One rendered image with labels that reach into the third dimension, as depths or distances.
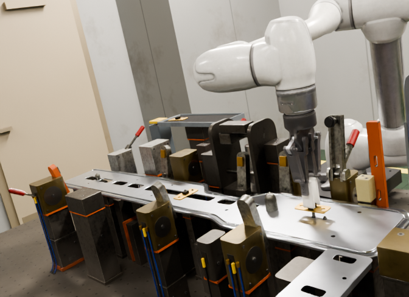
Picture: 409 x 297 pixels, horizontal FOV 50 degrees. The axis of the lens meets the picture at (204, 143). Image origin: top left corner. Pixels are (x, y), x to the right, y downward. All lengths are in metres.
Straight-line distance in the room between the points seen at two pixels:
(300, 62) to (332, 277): 0.44
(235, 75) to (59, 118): 3.37
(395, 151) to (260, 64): 0.93
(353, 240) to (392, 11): 0.75
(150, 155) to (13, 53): 2.65
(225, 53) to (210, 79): 0.07
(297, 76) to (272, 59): 0.07
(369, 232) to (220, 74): 0.48
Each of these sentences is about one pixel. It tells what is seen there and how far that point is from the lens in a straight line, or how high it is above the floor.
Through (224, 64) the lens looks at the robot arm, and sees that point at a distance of 1.01.
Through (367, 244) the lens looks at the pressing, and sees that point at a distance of 0.98.
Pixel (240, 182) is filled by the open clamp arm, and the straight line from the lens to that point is 1.39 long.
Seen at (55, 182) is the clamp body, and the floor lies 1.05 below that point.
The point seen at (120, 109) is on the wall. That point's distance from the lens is 4.61.
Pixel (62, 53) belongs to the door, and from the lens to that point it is 4.32.
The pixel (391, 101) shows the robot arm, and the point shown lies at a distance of 1.68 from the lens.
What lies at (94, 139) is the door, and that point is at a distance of 4.42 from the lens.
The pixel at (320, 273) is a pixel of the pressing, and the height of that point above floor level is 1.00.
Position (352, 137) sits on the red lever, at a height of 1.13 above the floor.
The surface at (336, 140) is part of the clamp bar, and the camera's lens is 1.19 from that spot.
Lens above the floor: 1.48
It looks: 14 degrees down
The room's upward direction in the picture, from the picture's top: 11 degrees counter-clockwise
